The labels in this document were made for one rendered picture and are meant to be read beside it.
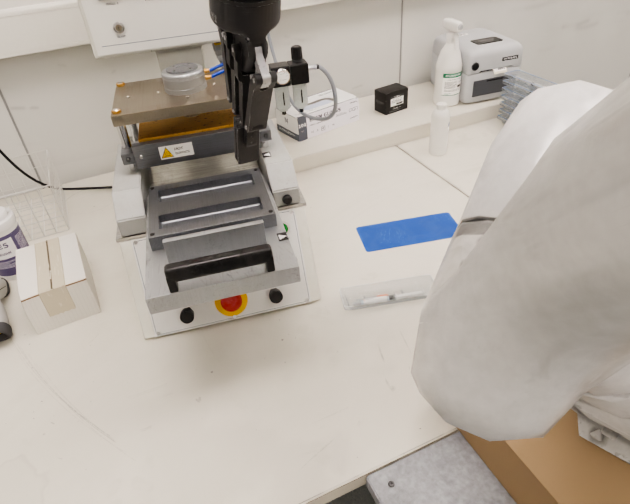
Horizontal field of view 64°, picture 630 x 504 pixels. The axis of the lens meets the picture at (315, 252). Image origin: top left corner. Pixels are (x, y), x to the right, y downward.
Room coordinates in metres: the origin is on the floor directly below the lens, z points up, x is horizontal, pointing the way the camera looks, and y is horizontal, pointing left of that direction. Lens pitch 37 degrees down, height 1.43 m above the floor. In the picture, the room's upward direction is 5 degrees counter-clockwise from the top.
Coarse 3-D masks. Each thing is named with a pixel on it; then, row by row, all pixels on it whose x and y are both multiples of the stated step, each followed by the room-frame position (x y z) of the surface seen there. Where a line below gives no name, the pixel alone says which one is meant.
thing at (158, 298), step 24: (168, 240) 0.61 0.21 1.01; (192, 240) 0.61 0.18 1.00; (216, 240) 0.62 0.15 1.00; (240, 240) 0.62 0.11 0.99; (264, 240) 0.63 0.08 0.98; (288, 240) 0.64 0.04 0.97; (264, 264) 0.58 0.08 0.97; (288, 264) 0.58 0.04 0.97; (168, 288) 0.55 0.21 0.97; (192, 288) 0.54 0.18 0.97; (216, 288) 0.55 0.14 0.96; (240, 288) 0.55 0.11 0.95; (264, 288) 0.56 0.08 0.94
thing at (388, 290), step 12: (420, 276) 0.75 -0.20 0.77; (348, 288) 0.74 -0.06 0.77; (360, 288) 0.73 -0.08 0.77; (372, 288) 0.73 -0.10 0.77; (384, 288) 0.73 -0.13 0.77; (396, 288) 0.72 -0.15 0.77; (408, 288) 0.72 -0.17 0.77; (420, 288) 0.72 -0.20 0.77; (348, 300) 0.70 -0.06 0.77; (360, 300) 0.70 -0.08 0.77; (372, 300) 0.70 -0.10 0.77; (384, 300) 0.69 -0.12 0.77
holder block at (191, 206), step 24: (168, 192) 0.79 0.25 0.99; (192, 192) 0.79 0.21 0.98; (216, 192) 0.76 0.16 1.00; (240, 192) 0.75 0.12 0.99; (264, 192) 0.75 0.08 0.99; (168, 216) 0.71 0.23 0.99; (192, 216) 0.71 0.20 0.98; (216, 216) 0.71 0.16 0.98; (240, 216) 0.68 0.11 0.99; (264, 216) 0.68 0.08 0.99
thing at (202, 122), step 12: (156, 120) 0.95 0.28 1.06; (168, 120) 0.94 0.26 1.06; (180, 120) 0.94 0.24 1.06; (192, 120) 0.93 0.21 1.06; (204, 120) 0.93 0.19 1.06; (216, 120) 0.92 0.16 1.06; (228, 120) 0.92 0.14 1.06; (144, 132) 0.89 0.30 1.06; (156, 132) 0.89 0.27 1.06; (168, 132) 0.88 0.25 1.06; (180, 132) 0.88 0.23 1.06; (192, 132) 0.88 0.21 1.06
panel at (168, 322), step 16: (288, 224) 0.78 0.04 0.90; (144, 240) 0.74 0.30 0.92; (144, 256) 0.73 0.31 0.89; (144, 272) 0.72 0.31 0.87; (304, 272) 0.75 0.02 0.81; (144, 288) 0.70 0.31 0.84; (272, 288) 0.73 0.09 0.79; (288, 288) 0.73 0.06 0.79; (304, 288) 0.74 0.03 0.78; (208, 304) 0.70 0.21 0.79; (256, 304) 0.71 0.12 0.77; (272, 304) 0.71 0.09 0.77; (288, 304) 0.72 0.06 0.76; (160, 320) 0.68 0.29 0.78; (176, 320) 0.68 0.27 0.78; (208, 320) 0.69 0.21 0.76; (224, 320) 0.69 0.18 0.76
